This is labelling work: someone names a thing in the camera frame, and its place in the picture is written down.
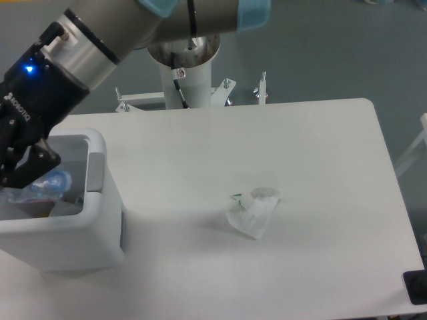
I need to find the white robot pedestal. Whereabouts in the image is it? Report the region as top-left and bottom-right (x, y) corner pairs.
(114, 33), (271, 113)

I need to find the trash inside can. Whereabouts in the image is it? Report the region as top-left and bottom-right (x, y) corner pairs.
(15, 195), (84, 218)

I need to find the crushed clear plastic bottle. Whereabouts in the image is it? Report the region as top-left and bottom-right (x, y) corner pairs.
(1, 169), (72, 203)

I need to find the black device at table edge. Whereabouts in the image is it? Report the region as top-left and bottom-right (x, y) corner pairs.
(403, 269), (426, 305)

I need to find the white trash can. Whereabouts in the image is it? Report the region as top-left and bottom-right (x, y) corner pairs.
(1, 129), (125, 271)

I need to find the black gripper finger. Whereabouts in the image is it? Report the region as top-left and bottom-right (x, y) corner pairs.
(1, 139), (61, 189)

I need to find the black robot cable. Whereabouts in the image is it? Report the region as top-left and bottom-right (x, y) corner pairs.
(169, 51), (191, 110)

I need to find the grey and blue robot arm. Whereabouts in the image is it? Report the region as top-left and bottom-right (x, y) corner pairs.
(1, 1), (271, 189)

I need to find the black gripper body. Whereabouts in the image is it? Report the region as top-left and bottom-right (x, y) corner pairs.
(1, 48), (89, 153)

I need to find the clear plastic wrapper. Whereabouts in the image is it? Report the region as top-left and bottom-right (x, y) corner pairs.
(226, 187), (280, 240)

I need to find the white frame at right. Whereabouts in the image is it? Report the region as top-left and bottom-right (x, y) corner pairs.
(395, 113), (426, 179)

